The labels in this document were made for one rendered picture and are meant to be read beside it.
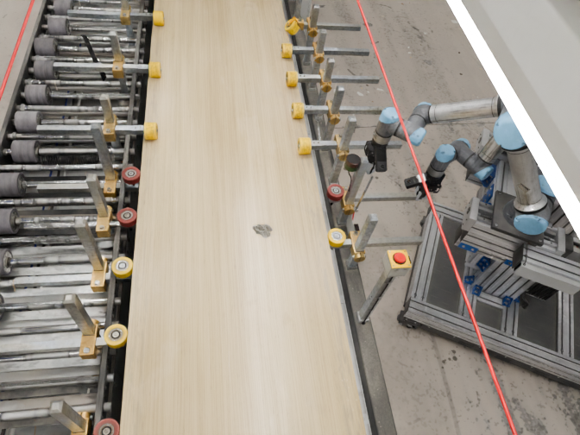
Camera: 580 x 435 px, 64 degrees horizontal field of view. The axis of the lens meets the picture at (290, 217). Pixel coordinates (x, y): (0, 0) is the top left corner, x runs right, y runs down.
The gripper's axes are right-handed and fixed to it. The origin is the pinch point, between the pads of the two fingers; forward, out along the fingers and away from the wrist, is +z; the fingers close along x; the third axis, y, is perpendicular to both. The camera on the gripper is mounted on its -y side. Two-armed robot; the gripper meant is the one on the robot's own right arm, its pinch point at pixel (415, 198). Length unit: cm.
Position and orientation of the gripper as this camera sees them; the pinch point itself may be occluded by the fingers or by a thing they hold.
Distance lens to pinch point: 237.1
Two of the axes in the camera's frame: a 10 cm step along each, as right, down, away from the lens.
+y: 9.9, -0.3, 1.7
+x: -1.2, -8.2, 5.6
